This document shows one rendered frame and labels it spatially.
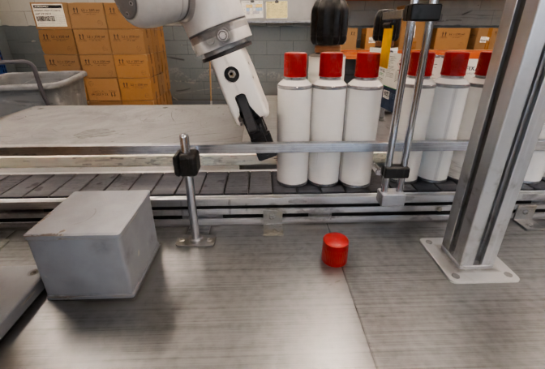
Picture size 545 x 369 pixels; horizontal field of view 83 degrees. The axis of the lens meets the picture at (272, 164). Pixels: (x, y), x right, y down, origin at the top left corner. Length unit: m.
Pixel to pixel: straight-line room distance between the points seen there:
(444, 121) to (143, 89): 3.58
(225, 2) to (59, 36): 3.77
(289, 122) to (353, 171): 0.13
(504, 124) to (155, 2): 0.39
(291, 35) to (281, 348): 4.76
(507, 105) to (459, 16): 5.15
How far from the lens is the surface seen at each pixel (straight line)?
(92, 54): 4.04
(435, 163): 0.57
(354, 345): 0.36
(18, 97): 2.69
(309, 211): 0.49
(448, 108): 0.54
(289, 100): 0.46
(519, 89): 0.40
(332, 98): 0.46
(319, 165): 0.49
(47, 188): 0.62
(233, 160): 0.55
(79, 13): 4.05
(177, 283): 0.42
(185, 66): 5.22
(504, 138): 0.41
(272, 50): 4.97
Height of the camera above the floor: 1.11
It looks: 23 degrees down
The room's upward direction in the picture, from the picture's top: straight up
